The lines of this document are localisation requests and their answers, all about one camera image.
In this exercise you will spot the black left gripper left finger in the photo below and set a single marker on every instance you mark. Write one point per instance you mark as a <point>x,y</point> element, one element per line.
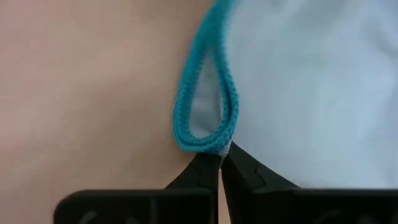
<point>202,174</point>

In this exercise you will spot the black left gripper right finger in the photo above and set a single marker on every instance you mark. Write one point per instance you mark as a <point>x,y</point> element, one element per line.
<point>248,174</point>

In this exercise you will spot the blue microfiber towel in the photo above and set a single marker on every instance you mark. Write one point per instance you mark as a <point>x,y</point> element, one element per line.
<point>311,87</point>

